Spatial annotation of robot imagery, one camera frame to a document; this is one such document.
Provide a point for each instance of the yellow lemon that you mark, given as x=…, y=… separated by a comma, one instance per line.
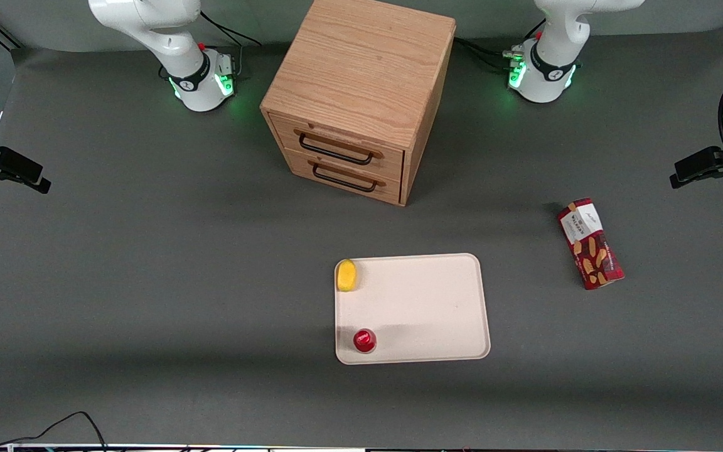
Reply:
x=347, y=276

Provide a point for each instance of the wooden two-drawer cabinet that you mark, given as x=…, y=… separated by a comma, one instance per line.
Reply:
x=361, y=63

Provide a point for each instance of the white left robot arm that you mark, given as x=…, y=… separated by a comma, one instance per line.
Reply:
x=553, y=56

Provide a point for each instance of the wide wooden drawer front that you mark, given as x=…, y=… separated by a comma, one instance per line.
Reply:
x=393, y=160

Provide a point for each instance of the narrow wooden drawer front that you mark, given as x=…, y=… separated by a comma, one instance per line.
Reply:
x=393, y=188

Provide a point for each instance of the beige rectangular tray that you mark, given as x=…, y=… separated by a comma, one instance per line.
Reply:
x=424, y=307

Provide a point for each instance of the red cookie box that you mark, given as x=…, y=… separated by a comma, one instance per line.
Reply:
x=590, y=248

